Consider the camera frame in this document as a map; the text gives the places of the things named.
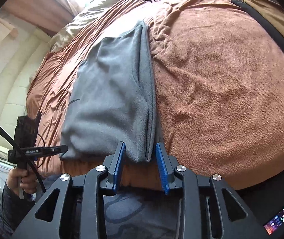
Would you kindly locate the beige duvet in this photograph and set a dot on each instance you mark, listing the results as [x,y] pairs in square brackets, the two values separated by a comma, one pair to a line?
[82,22]

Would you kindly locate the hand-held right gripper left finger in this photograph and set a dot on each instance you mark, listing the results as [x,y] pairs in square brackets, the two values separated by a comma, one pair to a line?
[119,166]

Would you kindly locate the person's left hand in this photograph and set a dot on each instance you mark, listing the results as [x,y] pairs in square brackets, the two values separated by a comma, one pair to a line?
[12,179]

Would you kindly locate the person's left forearm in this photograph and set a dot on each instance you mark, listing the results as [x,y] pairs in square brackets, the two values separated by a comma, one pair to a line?
[10,209]

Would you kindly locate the grey t-shirt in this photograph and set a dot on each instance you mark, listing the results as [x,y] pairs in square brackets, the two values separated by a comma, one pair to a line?
[112,92]

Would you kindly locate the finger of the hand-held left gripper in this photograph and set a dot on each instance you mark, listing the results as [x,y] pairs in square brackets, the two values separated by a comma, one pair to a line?
[57,150]

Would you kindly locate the smartphone with lit screen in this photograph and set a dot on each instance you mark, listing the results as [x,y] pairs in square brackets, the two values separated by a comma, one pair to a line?
[278,220]

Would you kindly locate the person's grey patterned pants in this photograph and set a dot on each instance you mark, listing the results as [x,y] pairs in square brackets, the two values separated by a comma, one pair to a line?
[137,216]

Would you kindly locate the mustard cloth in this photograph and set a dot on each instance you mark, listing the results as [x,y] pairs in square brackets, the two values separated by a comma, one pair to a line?
[268,7]

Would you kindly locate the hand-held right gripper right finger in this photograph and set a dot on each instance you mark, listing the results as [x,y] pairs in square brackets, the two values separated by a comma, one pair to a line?
[162,169]

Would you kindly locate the brown blanket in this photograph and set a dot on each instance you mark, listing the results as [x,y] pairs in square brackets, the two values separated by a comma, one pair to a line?
[219,92]

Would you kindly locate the cream padded headboard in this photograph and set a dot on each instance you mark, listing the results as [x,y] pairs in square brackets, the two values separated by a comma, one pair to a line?
[12,79]

